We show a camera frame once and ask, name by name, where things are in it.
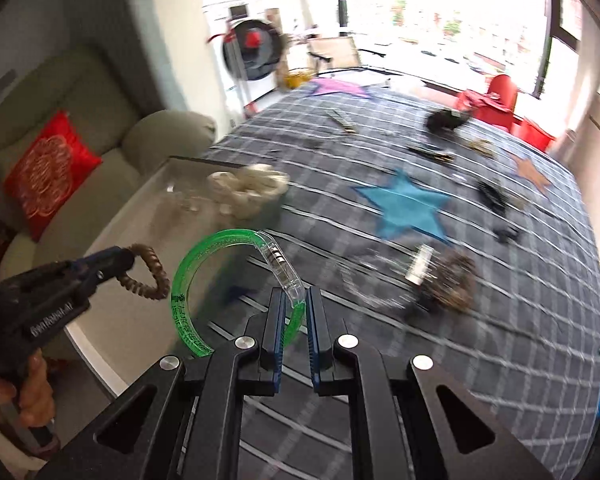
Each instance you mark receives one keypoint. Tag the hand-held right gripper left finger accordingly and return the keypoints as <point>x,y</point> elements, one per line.
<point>276,340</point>

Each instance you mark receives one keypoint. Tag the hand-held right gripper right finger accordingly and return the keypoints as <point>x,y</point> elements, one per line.
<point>314,340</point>

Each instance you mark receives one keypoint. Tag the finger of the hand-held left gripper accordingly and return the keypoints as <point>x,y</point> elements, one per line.
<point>97,276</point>
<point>107,256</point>

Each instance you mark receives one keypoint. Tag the grey tray box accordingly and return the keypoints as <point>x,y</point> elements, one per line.
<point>130,270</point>

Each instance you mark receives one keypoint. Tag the green translucent bangle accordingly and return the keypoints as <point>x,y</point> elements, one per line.
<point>180,280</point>

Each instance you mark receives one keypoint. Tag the person's left hand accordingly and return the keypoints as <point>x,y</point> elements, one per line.
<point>35,390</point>

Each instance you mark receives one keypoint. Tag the clear hair claw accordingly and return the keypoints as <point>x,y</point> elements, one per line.
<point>182,201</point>

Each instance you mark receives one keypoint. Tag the red patterned cushion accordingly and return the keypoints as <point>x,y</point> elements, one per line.
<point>50,175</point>

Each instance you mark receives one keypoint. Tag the beige armchair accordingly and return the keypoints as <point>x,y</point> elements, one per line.
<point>105,110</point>

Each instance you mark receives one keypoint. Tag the white polka dot scrunchie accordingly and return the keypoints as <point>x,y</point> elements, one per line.
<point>250,187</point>

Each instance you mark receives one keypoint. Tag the grey plaid star blanket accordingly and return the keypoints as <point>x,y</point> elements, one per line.
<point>480,340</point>

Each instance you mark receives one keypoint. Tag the tortoiseshell hair clip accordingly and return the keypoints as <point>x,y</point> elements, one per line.
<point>430,153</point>

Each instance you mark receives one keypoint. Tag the pearl hair clip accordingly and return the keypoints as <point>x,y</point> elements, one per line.
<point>342,121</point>

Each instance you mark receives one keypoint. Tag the red mop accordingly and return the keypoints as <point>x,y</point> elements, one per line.
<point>240,75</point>

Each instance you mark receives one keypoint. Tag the white washing machine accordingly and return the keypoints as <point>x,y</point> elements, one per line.
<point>252,50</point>

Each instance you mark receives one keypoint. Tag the leopard print scrunchie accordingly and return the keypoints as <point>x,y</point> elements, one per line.
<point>445,121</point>

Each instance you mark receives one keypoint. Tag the yellow basket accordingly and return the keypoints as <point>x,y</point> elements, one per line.
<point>297,79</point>

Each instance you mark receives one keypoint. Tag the red box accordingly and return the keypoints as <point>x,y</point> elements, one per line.
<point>535,134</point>

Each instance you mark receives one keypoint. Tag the red chair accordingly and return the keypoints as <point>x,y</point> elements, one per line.
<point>500,92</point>

